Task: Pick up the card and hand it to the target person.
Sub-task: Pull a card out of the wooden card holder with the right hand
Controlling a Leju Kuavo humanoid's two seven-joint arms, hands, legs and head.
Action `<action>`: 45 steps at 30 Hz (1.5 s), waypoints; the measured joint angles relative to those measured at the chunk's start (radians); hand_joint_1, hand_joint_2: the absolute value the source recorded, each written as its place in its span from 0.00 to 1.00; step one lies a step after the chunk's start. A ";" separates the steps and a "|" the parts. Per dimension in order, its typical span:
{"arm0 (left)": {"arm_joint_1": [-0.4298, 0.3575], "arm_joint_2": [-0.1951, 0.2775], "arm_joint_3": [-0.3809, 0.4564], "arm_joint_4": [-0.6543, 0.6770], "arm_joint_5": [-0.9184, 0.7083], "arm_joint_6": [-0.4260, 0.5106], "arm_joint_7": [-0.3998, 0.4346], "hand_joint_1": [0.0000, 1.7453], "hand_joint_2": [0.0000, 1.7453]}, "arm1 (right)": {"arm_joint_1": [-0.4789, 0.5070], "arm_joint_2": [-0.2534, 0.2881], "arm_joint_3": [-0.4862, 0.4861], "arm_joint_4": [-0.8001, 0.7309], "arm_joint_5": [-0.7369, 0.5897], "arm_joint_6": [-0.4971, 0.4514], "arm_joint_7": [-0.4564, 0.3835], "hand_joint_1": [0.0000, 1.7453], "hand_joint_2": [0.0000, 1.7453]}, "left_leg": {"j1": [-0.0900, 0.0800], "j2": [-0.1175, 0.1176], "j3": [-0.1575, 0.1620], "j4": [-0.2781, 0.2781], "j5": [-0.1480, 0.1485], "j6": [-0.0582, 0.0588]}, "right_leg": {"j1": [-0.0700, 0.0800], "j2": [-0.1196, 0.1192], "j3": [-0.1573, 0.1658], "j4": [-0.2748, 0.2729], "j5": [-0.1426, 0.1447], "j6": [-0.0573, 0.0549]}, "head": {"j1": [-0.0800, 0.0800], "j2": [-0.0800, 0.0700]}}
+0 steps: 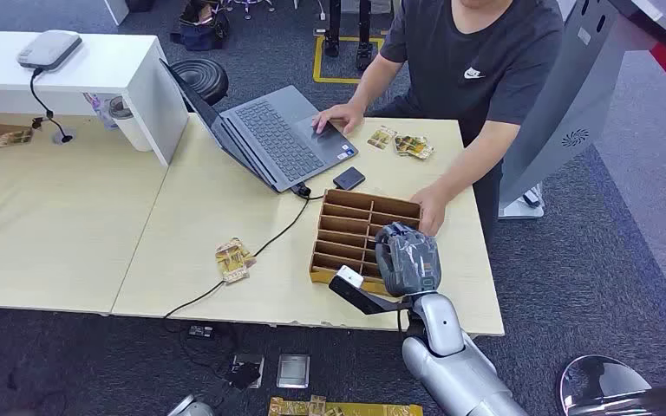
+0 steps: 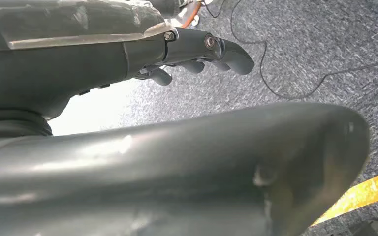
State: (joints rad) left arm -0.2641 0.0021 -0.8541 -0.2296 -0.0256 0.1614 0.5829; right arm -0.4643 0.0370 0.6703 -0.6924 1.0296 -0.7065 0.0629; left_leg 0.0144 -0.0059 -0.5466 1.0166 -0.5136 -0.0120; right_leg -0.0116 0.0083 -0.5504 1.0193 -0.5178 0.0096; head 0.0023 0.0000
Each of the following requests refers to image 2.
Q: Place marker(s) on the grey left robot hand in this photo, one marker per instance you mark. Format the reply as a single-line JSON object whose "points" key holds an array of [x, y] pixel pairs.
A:
{"points": [[78, 68]]}

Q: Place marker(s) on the ribbed grey left arm sleeve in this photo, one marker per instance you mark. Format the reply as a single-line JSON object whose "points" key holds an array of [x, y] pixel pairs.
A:
{"points": [[9, 125]]}

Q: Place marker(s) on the orange curved tube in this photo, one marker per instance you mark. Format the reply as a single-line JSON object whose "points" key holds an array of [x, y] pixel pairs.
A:
{"points": [[190, 14]]}

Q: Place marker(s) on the yellow floor tape strip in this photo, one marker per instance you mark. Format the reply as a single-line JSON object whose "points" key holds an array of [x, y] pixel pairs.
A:
{"points": [[368, 192]]}

